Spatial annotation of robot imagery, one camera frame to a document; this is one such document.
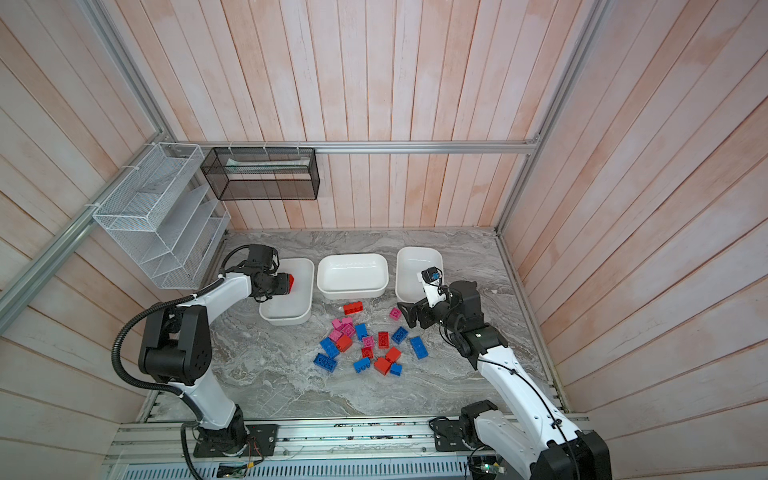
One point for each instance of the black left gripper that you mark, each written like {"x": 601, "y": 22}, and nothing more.
{"x": 282, "y": 288}

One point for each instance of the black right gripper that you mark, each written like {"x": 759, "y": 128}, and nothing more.
{"x": 413, "y": 315}

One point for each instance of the blue long lego brick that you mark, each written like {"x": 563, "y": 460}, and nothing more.
{"x": 419, "y": 348}
{"x": 329, "y": 347}
{"x": 325, "y": 362}

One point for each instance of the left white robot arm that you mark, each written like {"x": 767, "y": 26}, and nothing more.
{"x": 176, "y": 349}

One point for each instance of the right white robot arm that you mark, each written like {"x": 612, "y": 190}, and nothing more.
{"x": 543, "y": 443}

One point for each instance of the right white plastic bin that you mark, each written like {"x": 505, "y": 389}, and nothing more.
{"x": 411, "y": 261}

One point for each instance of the white plastic bin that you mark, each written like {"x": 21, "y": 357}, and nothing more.
{"x": 411, "y": 261}
{"x": 352, "y": 276}
{"x": 295, "y": 307}

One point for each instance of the red long lego brick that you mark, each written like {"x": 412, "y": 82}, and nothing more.
{"x": 353, "y": 308}

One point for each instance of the left white plastic bin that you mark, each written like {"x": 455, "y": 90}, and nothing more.
{"x": 295, "y": 307}

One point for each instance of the middle white plastic bin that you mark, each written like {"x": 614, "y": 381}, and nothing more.
{"x": 352, "y": 276}

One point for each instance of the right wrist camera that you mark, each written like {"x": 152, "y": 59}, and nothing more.
{"x": 432, "y": 276}

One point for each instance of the black wire mesh basket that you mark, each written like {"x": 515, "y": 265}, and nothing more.
{"x": 262, "y": 173}

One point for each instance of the white wire mesh shelf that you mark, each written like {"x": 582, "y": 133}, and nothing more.
{"x": 168, "y": 227}

